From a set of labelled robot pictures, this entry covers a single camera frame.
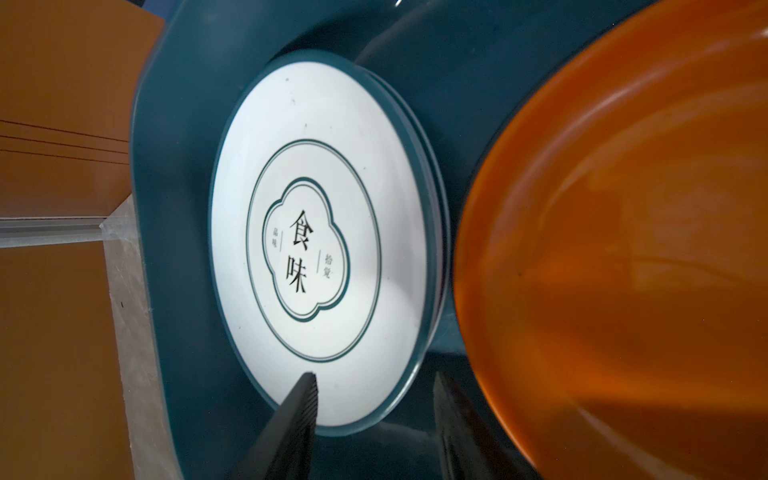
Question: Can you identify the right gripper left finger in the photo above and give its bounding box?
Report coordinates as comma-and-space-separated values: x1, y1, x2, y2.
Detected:
228, 372, 318, 479

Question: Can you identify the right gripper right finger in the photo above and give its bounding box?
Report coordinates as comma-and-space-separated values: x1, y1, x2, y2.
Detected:
433, 371, 540, 479

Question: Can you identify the white plate black emblem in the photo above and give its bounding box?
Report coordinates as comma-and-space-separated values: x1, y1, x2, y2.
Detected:
209, 50, 441, 437

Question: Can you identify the orange plastic plate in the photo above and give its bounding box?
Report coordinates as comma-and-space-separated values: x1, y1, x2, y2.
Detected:
454, 1, 767, 479

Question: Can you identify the teal plastic bin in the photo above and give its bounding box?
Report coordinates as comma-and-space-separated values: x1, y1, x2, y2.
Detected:
131, 1, 644, 479

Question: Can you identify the left aluminium corner post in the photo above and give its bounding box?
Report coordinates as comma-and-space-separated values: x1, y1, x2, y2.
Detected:
1, 216, 139, 249

